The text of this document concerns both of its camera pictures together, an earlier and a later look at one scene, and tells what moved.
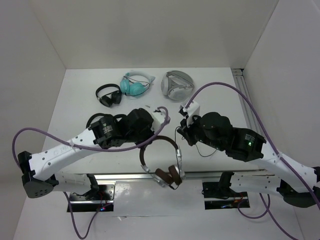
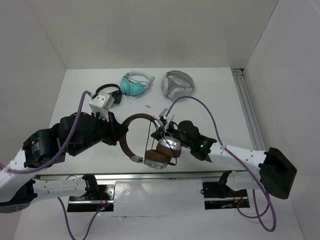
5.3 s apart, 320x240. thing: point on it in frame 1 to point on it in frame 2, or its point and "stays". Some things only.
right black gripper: x=185 y=130 to x=162 y=132
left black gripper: x=150 y=132 to x=113 y=127
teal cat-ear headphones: x=135 y=83 stays
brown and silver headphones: x=171 y=176 to x=171 y=145
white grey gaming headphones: x=177 y=84 stays
